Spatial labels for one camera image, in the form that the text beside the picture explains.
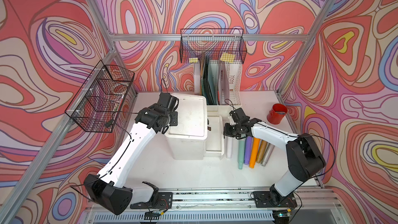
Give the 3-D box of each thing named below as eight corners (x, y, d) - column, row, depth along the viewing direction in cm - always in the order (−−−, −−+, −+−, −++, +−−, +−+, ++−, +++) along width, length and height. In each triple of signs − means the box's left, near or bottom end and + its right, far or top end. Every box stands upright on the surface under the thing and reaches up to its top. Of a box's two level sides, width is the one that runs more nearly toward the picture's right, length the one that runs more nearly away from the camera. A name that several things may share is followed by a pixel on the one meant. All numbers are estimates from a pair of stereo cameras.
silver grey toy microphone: (259, 164, 86) (260, 163, 84) (268, 144, 94) (269, 142, 92) (265, 168, 85) (267, 166, 83) (273, 147, 93) (275, 145, 91)
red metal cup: (269, 124, 102) (275, 115, 95) (265, 112, 109) (270, 103, 101) (283, 124, 102) (290, 115, 95) (278, 112, 109) (284, 103, 101)
